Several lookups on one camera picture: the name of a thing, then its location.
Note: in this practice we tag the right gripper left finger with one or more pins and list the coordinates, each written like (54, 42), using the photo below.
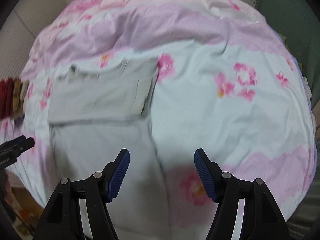
(61, 217)

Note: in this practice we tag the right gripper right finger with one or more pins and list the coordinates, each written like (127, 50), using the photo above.
(262, 217)

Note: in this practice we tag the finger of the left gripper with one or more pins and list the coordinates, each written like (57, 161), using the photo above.
(9, 144)
(8, 156)

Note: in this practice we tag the light grey small garment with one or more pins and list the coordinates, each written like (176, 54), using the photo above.
(92, 116)

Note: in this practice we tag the dark red folded garment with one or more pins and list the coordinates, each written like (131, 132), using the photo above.
(7, 88)

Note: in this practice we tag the pink floral bed quilt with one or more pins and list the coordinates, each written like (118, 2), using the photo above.
(225, 83)

